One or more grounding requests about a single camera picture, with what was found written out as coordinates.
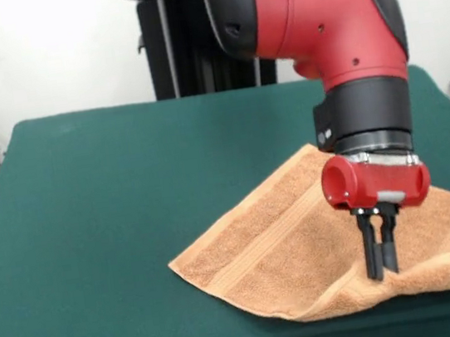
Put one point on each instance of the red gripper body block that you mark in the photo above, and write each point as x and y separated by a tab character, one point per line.
378	184

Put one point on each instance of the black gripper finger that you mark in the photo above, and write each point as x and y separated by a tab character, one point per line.
389	254
371	252

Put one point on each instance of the tan terry towel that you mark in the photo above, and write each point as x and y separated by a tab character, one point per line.
283	252

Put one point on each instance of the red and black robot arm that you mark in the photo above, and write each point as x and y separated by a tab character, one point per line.
336	35

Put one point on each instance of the dark green table cloth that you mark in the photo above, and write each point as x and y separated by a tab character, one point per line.
71	240

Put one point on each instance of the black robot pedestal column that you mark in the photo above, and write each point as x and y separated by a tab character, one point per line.
184	57

